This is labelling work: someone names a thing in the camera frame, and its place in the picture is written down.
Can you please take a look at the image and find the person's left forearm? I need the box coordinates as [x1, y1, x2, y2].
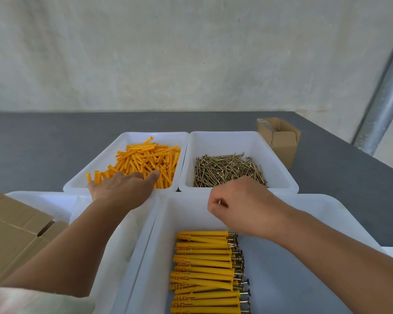
[0, 197, 151, 298]

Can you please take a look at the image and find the white sleeve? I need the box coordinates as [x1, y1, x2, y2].
[0, 287, 96, 314]

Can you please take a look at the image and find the large white plastic bin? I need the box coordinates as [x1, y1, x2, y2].
[124, 193, 388, 314]

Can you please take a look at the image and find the row of yellow anchors with screws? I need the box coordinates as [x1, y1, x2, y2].
[169, 231, 251, 314]

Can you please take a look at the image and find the empty white plastic bin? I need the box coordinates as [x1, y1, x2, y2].
[5, 191, 161, 314]

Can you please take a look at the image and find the person's left hand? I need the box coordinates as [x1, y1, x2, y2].
[88, 171, 160, 210]

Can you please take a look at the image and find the large flat cardboard box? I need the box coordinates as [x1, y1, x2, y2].
[0, 186, 69, 288]

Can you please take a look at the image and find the person's right forearm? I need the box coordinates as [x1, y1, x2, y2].
[275, 206, 393, 314]

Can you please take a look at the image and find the grey metal pipe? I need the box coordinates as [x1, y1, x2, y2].
[352, 25, 393, 157]

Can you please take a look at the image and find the person's right hand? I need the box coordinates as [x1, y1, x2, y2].
[207, 176, 294, 241]

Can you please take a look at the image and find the pile of orange wall plugs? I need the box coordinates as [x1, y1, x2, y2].
[85, 137, 181, 189]

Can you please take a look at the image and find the white bin holding orange plugs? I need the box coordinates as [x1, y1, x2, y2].
[63, 131, 190, 195]

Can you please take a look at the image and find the pile of brass screws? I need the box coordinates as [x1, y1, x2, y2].
[193, 152, 268, 188]

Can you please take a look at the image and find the small open cardboard box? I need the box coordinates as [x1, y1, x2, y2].
[257, 118, 301, 170]

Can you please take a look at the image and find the white bin holding screws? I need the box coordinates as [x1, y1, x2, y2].
[178, 131, 299, 195]

